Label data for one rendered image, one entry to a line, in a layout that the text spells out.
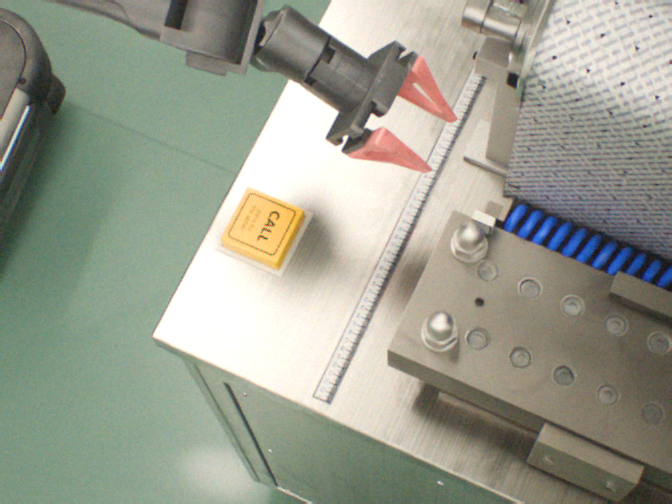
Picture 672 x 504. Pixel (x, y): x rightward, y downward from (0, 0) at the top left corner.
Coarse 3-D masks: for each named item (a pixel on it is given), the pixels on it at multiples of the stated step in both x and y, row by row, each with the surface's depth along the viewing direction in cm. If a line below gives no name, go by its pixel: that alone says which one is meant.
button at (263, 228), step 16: (256, 192) 140; (240, 208) 140; (256, 208) 140; (272, 208) 140; (288, 208) 139; (240, 224) 139; (256, 224) 139; (272, 224) 139; (288, 224) 139; (224, 240) 139; (240, 240) 138; (256, 240) 138; (272, 240) 138; (288, 240) 138; (256, 256) 138; (272, 256) 138
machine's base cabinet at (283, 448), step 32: (224, 384) 144; (224, 416) 166; (256, 416) 155; (288, 416) 145; (256, 448) 178; (288, 448) 167; (320, 448) 156; (352, 448) 146; (256, 480) 210; (288, 480) 195; (320, 480) 180; (352, 480) 167; (384, 480) 156; (416, 480) 146; (448, 480) 136
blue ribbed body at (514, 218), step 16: (528, 208) 126; (512, 224) 126; (528, 224) 125; (544, 224) 125; (544, 240) 125; (560, 240) 125; (576, 240) 124; (592, 240) 124; (576, 256) 126; (592, 256) 125; (608, 256) 124; (624, 256) 123; (640, 256) 123; (608, 272) 125; (624, 272) 124; (640, 272) 124; (656, 272) 123
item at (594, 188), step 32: (544, 128) 111; (512, 160) 120; (544, 160) 117; (576, 160) 114; (608, 160) 111; (512, 192) 127; (544, 192) 123; (576, 192) 120; (608, 192) 117; (640, 192) 114; (576, 224) 127; (608, 224) 123; (640, 224) 120
